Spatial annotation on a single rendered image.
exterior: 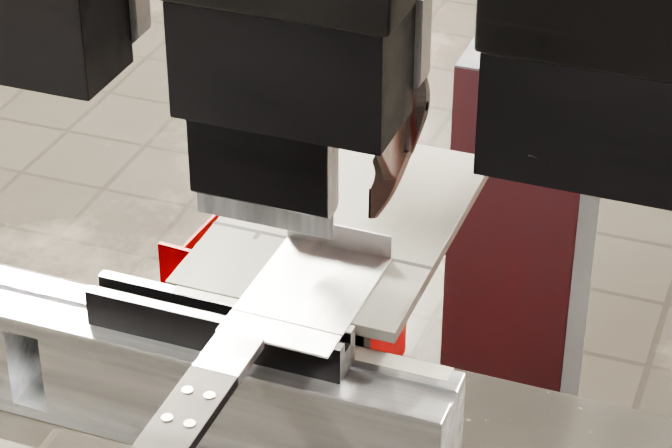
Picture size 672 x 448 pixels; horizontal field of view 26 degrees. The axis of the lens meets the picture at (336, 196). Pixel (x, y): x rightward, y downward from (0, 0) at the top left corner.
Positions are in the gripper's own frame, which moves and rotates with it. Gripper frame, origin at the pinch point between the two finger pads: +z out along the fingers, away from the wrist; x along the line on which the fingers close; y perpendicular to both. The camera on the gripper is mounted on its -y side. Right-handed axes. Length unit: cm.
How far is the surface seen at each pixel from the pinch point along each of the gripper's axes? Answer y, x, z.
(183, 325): 5.3, -7.4, 12.0
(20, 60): 20.5, -16.6, -2.2
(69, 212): -170, -110, -5
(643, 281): -183, 6, -17
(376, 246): -2.2, 3.2, 2.9
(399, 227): -6.5, 3.5, 0.7
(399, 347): -46.5, -4.3, 9.1
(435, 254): -4.5, 7.3, 2.4
